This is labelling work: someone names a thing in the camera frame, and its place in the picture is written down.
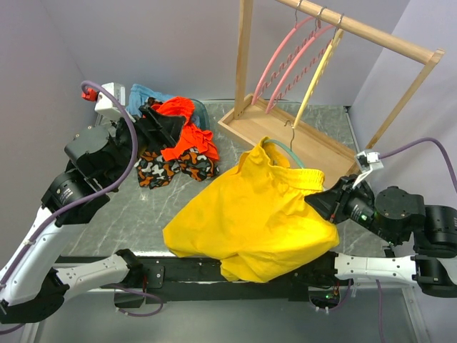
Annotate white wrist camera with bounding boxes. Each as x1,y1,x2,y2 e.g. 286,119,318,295
353,149,383,189
81,82,126,121

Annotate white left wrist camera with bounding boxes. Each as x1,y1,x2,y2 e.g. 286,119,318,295
81,82,126,121

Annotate yellow hanger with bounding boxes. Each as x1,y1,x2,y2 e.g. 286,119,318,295
292,14,344,129

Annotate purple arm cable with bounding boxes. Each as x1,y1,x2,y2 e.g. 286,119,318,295
0,80,139,335
376,137,457,343

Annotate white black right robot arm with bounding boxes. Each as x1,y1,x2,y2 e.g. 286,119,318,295
304,174,456,298

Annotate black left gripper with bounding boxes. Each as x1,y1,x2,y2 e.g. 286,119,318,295
105,104,186,189

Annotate pink hanger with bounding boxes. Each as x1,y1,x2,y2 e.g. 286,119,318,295
252,17,333,113
250,6,313,105

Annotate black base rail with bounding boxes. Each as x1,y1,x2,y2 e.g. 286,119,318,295
53,255,351,304

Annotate light blue shorts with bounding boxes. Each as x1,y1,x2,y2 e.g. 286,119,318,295
126,84,174,116

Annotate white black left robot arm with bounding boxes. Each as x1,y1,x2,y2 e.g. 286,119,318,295
1,105,186,326

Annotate pink hanger inner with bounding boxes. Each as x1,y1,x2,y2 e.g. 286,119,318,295
252,17,333,113

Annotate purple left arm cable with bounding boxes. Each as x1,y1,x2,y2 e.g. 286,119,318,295
0,80,139,335

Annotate wooden hanger rack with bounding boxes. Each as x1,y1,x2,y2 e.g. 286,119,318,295
219,1,445,182

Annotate camouflage orange black shorts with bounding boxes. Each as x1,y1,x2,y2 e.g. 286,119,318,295
135,148,219,189

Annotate pink hanger outer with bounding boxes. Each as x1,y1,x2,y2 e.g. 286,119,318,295
250,6,313,105

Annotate teal plastic basket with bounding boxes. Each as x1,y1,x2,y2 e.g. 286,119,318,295
191,99,211,130

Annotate green hanger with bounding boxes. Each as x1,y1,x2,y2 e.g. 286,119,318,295
263,120,306,169

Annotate yellow shorts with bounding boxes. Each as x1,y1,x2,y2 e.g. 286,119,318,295
163,137,339,283

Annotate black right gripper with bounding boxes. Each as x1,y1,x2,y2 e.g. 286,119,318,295
301,171,399,244

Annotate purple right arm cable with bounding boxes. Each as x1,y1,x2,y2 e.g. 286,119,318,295
376,137,457,343

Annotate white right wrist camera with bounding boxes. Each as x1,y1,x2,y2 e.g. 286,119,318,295
353,149,383,189

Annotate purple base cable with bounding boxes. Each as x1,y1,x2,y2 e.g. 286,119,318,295
114,284,168,318

